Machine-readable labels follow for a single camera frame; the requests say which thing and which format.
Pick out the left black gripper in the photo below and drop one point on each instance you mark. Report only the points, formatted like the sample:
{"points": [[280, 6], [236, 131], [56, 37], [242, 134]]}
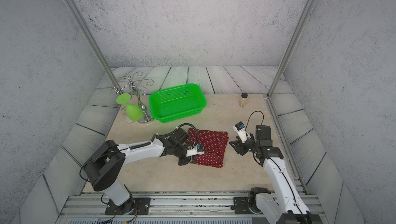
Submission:
{"points": [[184, 161]]}

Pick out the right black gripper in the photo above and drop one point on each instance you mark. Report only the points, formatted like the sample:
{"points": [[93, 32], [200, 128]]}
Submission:
{"points": [[238, 146]]}

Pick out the red polka dot skirt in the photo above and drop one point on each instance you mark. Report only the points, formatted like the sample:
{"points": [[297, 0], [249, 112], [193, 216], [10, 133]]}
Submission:
{"points": [[214, 143]]}

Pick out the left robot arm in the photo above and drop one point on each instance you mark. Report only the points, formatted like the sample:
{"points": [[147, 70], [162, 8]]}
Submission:
{"points": [[103, 167]]}

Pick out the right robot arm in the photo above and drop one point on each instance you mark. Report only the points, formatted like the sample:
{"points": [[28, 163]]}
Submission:
{"points": [[287, 207]]}

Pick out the green plastic basket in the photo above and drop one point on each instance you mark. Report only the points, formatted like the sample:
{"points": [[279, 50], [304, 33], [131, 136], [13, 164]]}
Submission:
{"points": [[177, 102]]}

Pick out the green plastic wine glass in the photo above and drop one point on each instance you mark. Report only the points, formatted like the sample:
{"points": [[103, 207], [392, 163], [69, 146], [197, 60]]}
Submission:
{"points": [[133, 112]]}

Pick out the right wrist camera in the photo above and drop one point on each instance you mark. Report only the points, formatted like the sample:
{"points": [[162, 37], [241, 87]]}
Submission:
{"points": [[241, 131]]}

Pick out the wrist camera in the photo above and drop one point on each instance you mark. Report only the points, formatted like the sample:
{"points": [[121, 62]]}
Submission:
{"points": [[241, 131], [196, 150]]}

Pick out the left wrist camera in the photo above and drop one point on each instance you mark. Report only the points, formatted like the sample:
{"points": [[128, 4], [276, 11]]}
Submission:
{"points": [[196, 150]]}

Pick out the silver wire glass rack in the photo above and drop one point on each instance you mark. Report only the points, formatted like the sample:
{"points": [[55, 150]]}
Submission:
{"points": [[136, 98]]}

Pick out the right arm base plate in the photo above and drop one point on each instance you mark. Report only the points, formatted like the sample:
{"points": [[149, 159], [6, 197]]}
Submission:
{"points": [[241, 207]]}

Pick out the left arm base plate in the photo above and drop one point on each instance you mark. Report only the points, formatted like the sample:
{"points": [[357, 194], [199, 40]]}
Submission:
{"points": [[139, 206]]}

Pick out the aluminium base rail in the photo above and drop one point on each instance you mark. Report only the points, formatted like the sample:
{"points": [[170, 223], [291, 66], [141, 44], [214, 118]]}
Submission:
{"points": [[89, 208]]}

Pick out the left aluminium frame post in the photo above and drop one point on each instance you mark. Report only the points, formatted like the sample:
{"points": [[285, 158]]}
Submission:
{"points": [[75, 12]]}

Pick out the aluminium frame post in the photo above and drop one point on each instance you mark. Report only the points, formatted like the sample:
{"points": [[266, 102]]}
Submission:
{"points": [[75, 12], [292, 44]]}

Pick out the right aluminium frame post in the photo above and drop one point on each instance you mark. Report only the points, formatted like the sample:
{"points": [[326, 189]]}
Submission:
{"points": [[292, 44]]}

